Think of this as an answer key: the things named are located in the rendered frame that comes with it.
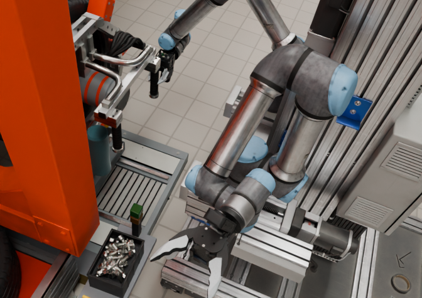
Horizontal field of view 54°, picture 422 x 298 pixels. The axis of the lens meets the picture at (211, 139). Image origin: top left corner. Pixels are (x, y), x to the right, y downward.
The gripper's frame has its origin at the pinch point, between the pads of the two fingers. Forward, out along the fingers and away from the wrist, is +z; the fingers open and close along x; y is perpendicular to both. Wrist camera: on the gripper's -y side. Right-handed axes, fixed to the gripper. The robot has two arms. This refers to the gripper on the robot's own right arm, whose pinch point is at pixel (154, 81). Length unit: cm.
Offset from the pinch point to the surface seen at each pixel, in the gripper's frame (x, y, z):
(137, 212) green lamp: 17, -17, 52
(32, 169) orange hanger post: -6, 21, 71
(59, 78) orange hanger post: 3, 53, 63
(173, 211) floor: 18, -83, 9
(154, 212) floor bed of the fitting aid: 10, -75, 19
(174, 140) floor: -2, -83, -40
